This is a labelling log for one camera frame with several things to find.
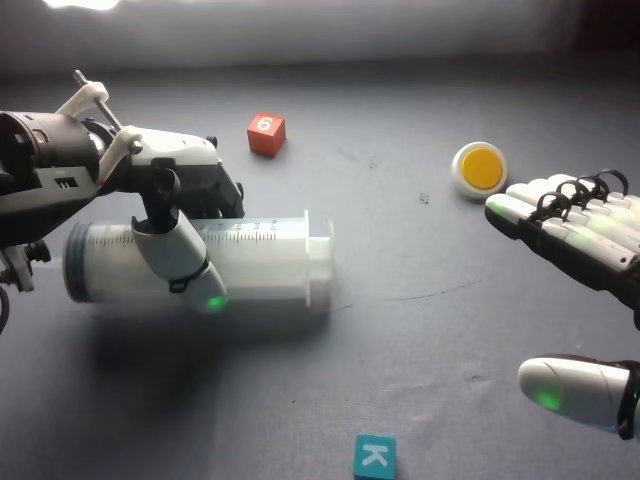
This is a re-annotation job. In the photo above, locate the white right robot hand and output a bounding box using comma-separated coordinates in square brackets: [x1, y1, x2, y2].
[483, 169, 640, 442]

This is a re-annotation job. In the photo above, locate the white backdrop sheet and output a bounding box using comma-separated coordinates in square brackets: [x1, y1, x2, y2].
[0, 0, 640, 76]

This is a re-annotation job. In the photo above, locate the yellow button with white rim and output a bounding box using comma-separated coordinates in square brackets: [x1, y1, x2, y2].
[450, 141, 509, 201]

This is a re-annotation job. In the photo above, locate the large clear plastic syringe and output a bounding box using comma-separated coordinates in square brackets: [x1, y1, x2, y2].
[61, 209, 336, 315]

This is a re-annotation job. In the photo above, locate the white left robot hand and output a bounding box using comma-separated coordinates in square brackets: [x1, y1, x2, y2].
[124, 127, 246, 316]

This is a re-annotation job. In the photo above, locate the orange number cube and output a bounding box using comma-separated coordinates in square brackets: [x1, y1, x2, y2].
[246, 112, 288, 160]

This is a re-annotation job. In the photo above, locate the grey table cloth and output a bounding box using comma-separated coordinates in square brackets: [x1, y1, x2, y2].
[0, 53, 640, 480]

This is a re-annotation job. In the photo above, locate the teal letter cube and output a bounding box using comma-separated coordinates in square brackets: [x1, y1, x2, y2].
[353, 433, 400, 480]

